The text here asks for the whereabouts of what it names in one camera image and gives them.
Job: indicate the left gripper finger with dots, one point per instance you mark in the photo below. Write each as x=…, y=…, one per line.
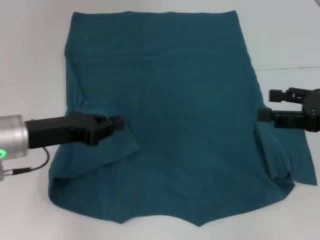
x=100, y=135
x=117, y=123

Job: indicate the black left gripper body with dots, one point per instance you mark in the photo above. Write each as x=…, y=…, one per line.
x=57, y=131

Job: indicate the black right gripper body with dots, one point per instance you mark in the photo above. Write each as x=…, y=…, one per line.
x=312, y=112

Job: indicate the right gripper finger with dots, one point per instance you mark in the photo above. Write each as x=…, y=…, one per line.
x=276, y=95
x=265, y=115

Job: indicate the teal blue t-shirt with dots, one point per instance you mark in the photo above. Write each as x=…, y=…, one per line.
x=175, y=87

